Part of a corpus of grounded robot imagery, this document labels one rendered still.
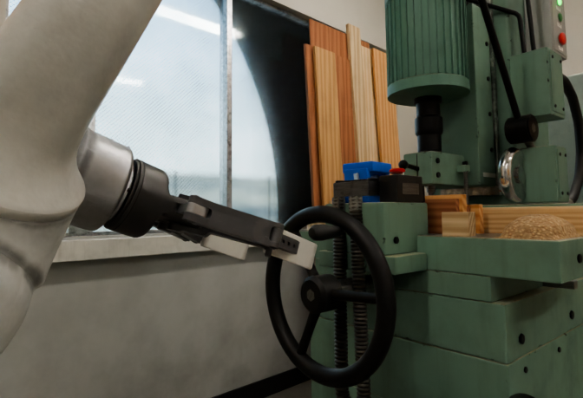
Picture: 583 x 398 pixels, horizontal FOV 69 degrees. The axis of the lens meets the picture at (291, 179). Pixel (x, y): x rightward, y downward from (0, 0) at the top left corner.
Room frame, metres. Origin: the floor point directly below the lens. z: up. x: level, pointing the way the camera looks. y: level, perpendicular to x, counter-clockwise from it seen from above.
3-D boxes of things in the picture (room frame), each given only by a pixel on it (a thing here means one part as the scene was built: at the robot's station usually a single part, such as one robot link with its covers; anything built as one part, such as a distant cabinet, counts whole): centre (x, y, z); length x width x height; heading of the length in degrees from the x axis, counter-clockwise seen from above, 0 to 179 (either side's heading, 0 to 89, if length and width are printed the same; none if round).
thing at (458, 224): (0.75, -0.29, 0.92); 0.05 x 0.05 x 0.04; 53
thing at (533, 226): (0.70, -0.40, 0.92); 0.14 x 0.09 x 0.04; 130
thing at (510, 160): (0.93, -0.49, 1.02); 0.12 x 0.03 x 0.12; 130
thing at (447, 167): (0.95, -0.32, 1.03); 0.14 x 0.07 x 0.09; 130
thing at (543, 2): (1.04, -0.64, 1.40); 0.10 x 0.06 x 0.16; 130
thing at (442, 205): (0.88, -0.25, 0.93); 0.20 x 0.01 x 0.07; 40
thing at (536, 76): (0.96, -0.57, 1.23); 0.09 x 0.08 x 0.15; 130
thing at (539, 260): (0.87, -0.22, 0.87); 0.61 x 0.30 x 0.06; 40
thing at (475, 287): (0.90, -0.26, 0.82); 0.40 x 0.21 x 0.04; 40
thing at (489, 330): (1.02, -0.40, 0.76); 0.57 x 0.45 x 0.09; 130
